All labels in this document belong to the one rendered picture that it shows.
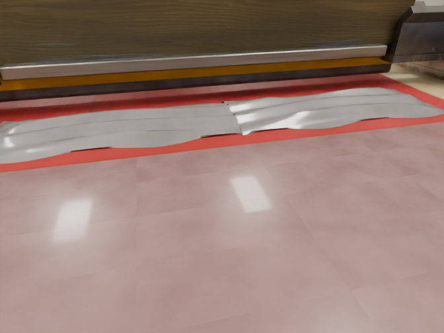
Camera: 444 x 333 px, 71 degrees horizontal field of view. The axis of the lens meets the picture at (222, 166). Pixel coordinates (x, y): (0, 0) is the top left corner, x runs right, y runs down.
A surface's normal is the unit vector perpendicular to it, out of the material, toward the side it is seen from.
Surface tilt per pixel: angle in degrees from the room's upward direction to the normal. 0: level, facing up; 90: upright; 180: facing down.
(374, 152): 0
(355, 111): 37
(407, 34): 90
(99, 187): 0
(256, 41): 90
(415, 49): 90
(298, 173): 0
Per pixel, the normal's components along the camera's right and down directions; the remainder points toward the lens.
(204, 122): 0.04, -0.45
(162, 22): 0.23, 0.50
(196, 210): 0.00, -0.86
